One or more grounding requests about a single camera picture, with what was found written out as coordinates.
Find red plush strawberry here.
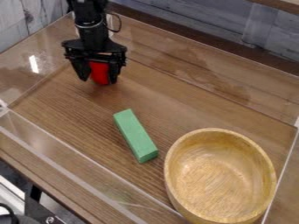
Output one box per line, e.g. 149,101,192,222
90,61,110,85

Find wooden bowl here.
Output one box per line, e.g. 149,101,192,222
164,128,277,224

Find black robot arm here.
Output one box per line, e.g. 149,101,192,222
62,0,127,85

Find black table leg bracket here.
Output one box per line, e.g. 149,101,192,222
25,185,66,224

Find clear acrylic tray walls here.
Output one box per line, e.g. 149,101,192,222
0,17,299,224

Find black cable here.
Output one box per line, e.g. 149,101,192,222
0,201,22,224

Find green foam block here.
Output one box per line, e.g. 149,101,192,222
114,109,160,164

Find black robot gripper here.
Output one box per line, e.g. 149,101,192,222
62,20,127,84

